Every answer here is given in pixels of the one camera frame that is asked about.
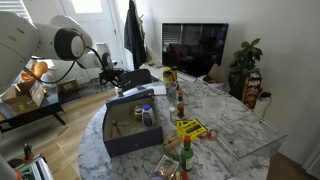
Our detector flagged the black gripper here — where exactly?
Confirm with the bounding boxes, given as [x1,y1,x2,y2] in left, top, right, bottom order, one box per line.
[106,68,124,90]

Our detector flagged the white bottle with blue cap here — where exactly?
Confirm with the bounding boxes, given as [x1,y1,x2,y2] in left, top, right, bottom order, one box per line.
[141,103,155,128]

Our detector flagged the small closed cardboard box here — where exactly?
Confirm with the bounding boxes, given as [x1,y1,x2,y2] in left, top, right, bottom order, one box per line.
[58,78,80,94]

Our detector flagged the dark slim bottle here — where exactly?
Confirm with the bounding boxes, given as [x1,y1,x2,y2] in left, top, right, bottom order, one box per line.
[171,65,179,84]

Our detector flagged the dark blue cardboard box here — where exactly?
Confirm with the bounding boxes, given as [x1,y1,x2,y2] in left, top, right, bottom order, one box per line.
[102,87,164,158]

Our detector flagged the brown hot sauce bottle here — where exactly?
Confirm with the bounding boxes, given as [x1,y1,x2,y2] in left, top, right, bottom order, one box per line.
[176,90,186,119]

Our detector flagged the open brown cardboard box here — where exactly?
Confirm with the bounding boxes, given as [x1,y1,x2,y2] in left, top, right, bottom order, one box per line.
[1,79,48,116]

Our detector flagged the green bottle with red cap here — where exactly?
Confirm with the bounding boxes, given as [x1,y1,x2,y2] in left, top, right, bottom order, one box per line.
[180,134,195,173]

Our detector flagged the small bottle with red cap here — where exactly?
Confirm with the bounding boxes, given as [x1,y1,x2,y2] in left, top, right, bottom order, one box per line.
[174,170,190,180]

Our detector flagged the red game box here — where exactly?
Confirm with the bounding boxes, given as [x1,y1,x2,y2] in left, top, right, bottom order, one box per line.
[241,70,263,112]

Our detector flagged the dark upholstered chair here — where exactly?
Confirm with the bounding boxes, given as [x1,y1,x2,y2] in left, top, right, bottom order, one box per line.
[119,68,153,93]

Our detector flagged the white paper sheet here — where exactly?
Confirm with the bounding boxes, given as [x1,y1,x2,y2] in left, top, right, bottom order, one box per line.
[143,84,168,96]

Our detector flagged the yellow jar with black lid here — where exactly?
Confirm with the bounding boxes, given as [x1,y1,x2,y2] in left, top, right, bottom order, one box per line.
[162,67,174,84]

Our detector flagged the dark hanging jacket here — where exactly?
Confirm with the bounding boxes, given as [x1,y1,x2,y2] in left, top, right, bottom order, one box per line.
[123,0,148,71]

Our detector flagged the clear drinking glass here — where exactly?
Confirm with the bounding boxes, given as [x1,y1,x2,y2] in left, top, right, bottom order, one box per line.
[164,82,179,103]

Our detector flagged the small white shaker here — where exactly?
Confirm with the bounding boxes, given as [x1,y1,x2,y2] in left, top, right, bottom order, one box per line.
[168,106,177,123]

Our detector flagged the orange plush toy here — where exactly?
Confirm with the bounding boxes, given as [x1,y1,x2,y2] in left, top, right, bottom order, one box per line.
[21,60,50,83]

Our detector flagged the black flat screen television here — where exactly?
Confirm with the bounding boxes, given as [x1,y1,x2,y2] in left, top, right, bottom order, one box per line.
[161,22,230,78]

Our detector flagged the yellow printed package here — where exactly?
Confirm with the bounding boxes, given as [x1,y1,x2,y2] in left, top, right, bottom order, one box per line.
[175,118,208,141]

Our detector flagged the black low bench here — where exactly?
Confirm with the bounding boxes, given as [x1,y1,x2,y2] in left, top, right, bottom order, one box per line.
[0,86,67,134]

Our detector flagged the snack pack with purple edge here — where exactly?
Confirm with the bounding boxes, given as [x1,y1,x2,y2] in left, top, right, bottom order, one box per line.
[151,154,180,180]

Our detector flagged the brown cardboard piece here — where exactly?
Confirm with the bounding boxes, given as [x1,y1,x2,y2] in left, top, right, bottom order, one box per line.
[201,63,228,86]

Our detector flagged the large clear plastic cup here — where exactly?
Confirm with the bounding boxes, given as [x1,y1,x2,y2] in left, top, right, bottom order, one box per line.
[202,96,226,122]

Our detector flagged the small red wrapped item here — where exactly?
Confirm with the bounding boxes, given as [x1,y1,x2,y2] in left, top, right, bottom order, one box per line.
[205,129,219,140]

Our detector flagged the black and red tool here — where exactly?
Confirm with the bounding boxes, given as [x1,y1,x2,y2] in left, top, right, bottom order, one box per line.
[23,143,34,163]

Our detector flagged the green and white rack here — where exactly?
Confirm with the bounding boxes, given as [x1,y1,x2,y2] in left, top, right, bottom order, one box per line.
[14,154,54,180]

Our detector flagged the green potted plant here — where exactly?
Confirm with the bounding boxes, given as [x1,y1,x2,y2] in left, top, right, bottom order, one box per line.
[228,37,264,100]

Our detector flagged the white window blinds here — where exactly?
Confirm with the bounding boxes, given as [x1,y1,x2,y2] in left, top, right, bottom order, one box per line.
[0,0,33,24]

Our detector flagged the clear acrylic tray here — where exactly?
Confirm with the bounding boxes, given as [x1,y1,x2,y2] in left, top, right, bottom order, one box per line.
[215,113,288,159]

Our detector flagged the white baseboard heater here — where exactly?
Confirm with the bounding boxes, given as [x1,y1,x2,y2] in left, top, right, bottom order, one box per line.
[302,143,320,180]

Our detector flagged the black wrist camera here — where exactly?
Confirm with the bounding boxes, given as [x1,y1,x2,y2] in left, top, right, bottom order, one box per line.
[98,71,109,86]

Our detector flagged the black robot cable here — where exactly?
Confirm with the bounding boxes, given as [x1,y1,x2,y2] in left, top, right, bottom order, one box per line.
[24,45,111,85]

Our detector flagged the black wall plug with cable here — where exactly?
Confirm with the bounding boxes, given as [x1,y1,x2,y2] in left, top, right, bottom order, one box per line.
[259,91,273,118]

